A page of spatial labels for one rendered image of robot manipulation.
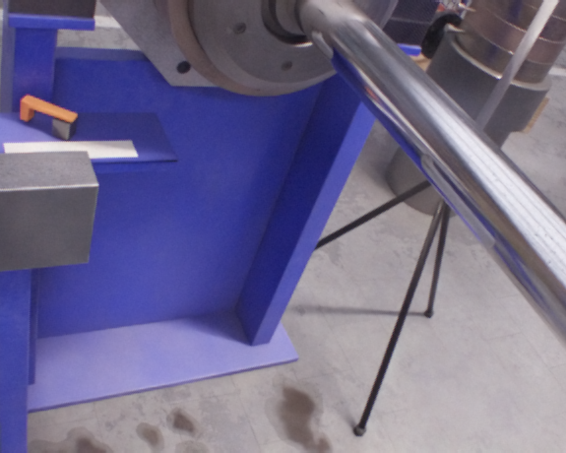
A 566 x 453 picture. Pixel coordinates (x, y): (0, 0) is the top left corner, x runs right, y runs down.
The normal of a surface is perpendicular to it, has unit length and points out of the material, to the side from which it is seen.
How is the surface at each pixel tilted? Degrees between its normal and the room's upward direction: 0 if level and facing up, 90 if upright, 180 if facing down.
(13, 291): 90
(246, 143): 90
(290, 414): 0
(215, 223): 90
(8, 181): 0
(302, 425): 0
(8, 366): 90
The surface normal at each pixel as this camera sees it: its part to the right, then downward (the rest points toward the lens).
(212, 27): -0.20, 0.78
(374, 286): 0.29, -0.71
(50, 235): 0.40, 0.70
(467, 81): -0.62, 0.37
